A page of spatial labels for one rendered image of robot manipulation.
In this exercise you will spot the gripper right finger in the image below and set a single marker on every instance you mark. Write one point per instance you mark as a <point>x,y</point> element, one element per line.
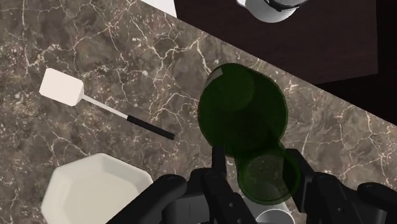
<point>328,198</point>

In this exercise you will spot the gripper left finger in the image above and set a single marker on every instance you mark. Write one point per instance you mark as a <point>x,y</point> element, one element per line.
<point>217,192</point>

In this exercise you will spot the white cup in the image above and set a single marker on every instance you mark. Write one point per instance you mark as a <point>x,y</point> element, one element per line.
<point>274,217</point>

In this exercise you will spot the dark green glass bottle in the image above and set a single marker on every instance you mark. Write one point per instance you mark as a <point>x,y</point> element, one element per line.
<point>242,111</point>

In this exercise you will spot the white octagonal bowl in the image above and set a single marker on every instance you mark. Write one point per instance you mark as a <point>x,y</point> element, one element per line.
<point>93,192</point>

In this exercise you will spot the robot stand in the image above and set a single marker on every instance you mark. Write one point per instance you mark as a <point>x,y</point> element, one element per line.
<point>310,46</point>

